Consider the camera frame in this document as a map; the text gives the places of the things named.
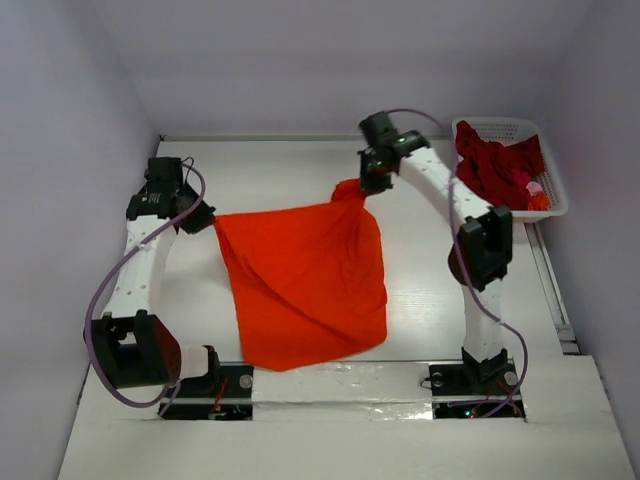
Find orange t shirt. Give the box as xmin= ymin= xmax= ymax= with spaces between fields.
xmin=214 ymin=179 xmax=388 ymax=372

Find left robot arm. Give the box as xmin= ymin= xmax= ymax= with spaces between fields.
xmin=85 ymin=157 xmax=221 ymax=395

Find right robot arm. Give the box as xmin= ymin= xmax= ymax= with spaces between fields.
xmin=358 ymin=111 xmax=513 ymax=395

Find dark red t shirt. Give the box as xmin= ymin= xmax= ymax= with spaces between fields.
xmin=455 ymin=121 xmax=550 ymax=211

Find white plastic basket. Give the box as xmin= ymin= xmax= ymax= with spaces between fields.
xmin=451 ymin=116 xmax=568 ymax=223

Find pink garment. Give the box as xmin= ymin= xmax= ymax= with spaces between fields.
xmin=517 ymin=171 xmax=543 ymax=197

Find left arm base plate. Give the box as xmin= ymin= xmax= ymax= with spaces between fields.
xmin=158 ymin=363 xmax=254 ymax=421

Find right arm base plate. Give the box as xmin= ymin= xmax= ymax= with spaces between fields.
xmin=420 ymin=362 xmax=526 ymax=420

